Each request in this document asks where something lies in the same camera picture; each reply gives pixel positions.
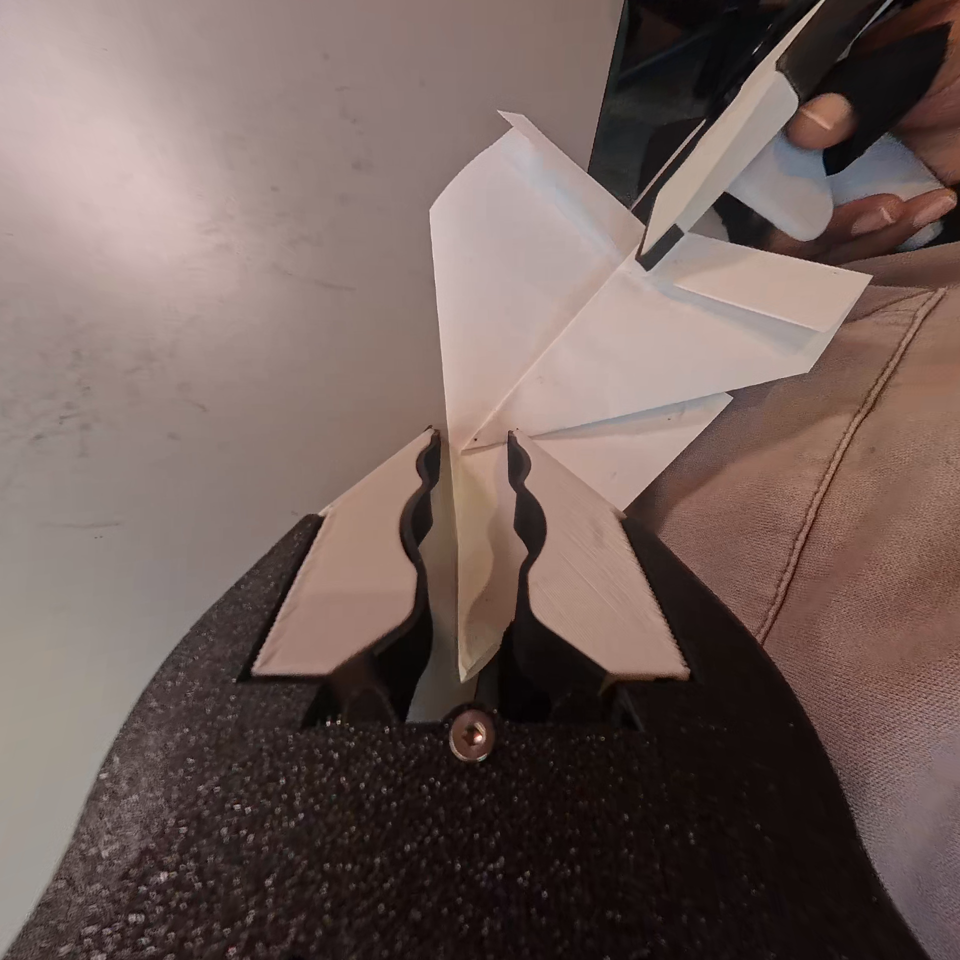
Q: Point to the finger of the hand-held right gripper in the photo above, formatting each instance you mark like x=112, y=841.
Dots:
x=720, y=150

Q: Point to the person's beige sweatshirt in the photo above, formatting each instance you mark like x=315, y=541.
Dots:
x=825, y=525

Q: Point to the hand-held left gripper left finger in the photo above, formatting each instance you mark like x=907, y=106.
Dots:
x=345, y=592

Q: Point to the person's right hand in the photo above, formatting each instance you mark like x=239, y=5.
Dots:
x=937, y=135

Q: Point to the white paper sheet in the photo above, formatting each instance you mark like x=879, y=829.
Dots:
x=525, y=300

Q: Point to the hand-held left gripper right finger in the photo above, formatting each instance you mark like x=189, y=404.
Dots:
x=600, y=592

